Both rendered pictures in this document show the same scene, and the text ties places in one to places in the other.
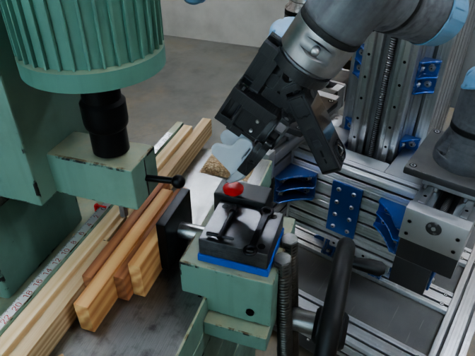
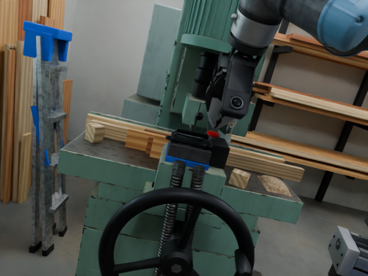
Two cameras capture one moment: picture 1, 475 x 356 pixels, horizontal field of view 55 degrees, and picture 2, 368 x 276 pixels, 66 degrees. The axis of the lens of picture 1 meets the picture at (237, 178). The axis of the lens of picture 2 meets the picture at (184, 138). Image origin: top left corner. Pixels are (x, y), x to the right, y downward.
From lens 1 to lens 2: 0.64 m
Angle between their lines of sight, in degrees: 63
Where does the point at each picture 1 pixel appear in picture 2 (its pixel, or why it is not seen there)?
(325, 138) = (227, 84)
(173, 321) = (136, 161)
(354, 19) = not seen: outside the picture
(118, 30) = (203, 18)
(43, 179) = (179, 101)
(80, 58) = (189, 28)
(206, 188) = not seen: hidden behind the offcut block
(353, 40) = (247, 7)
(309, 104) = (233, 60)
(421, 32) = (303, 14)
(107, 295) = (141, 140)
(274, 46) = not seen: hidden behind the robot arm
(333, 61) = (239, 24)
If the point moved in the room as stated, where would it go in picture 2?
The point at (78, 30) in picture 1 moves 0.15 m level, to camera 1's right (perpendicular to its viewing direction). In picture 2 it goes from (193, 15) to (218, 10)
